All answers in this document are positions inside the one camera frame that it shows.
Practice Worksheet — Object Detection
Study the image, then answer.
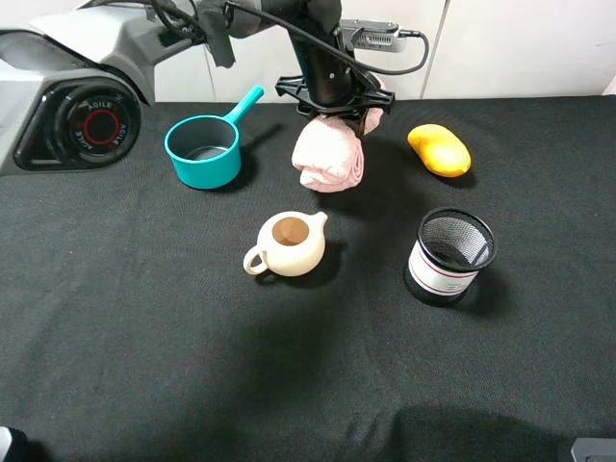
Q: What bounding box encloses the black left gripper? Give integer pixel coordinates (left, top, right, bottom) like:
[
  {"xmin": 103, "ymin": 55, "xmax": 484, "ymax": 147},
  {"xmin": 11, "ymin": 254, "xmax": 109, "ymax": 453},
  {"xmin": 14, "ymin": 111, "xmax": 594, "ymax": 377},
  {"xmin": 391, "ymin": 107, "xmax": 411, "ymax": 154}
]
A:
[{"xmin": 275, "ymin": 32, "xmax": 395, "ymax": 138}]

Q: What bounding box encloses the pink towel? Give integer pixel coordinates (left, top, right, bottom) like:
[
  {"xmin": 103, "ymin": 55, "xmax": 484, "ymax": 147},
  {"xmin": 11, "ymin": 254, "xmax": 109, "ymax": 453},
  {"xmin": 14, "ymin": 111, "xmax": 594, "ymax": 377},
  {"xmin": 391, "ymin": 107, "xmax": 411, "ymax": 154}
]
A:
[{"xmin": 292, "ymin": 108, "xmax": 384, "ymax": 193}]

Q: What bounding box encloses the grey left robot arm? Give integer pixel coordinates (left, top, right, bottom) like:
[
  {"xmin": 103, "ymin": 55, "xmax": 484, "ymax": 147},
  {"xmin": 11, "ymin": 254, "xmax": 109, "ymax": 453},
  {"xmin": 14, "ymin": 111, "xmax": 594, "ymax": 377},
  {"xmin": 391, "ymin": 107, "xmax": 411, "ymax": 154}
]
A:
[{"xmin": 1, "ymin": 1, "xmax": 404, "ymax": 175}]

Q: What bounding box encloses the grey object bottom right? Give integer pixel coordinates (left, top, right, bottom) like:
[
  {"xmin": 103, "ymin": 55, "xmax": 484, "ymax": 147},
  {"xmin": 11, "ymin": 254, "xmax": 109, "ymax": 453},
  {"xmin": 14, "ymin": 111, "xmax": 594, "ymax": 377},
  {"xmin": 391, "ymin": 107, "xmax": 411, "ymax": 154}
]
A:
[{"xmin": 557, "ymin": 438, "xmax": 616, "ymax": 462}]

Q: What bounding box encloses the yellow mango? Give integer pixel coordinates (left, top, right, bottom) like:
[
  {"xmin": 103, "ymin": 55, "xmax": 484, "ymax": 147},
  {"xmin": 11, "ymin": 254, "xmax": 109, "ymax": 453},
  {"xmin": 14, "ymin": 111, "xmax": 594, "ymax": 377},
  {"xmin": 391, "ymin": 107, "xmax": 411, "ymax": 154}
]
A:
[{"xmin": 407, "ymin": 124, "xmax": 472, "ymax": 178}]

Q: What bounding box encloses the cream ceramic teapot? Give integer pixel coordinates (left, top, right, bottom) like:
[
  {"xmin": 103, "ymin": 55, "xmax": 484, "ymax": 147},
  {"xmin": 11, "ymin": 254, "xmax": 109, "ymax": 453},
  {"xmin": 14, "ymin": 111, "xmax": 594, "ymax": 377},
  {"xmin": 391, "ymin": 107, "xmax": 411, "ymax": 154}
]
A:
[{"xmin": 243, "ymin": 211, "xmax": 328, "ymax": 277}]

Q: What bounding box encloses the teal plastic saucepan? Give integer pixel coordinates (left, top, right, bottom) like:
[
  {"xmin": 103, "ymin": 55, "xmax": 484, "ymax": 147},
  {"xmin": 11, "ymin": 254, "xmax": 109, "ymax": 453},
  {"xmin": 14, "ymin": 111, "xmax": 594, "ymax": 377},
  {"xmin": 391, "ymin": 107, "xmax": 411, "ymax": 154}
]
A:
[{"xmin": 164, "ymin": 85, "xmax": 265, "ymax": 190}]

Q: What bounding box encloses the black mesh pen holder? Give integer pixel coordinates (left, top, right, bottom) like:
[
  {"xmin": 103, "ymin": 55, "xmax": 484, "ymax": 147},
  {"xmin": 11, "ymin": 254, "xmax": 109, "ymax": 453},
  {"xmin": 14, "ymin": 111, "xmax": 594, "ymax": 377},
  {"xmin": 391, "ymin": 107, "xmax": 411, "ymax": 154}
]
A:
[{"xmin": 404, "ymin": 207, "xmax": 498, "ymax": 307}]

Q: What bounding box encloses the black tablecloth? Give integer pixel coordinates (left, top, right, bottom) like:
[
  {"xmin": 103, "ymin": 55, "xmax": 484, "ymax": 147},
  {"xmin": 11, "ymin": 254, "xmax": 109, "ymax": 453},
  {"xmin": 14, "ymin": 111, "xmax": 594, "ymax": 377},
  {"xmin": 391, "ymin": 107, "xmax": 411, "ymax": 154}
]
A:
[{"xmin": 1, "ymin": 96, "xmax": 615, "ymax": 461}]

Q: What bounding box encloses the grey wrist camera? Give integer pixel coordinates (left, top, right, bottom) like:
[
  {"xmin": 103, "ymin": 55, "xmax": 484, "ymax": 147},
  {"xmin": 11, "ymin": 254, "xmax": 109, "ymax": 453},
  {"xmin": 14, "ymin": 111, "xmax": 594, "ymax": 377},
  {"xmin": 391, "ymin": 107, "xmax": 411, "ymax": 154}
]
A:
[{"xmin": 338, "ymin": 19, "xmax": 413, "ymax": 53}]

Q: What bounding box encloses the black camera cable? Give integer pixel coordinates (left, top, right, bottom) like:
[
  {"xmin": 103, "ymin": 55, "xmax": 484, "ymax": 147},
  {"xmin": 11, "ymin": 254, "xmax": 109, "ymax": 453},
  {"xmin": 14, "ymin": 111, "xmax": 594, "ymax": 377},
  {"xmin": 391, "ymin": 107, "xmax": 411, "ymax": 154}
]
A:
[{"xmin": 225, "ymin": 0, "xmax": 430, "ymax": 77}]

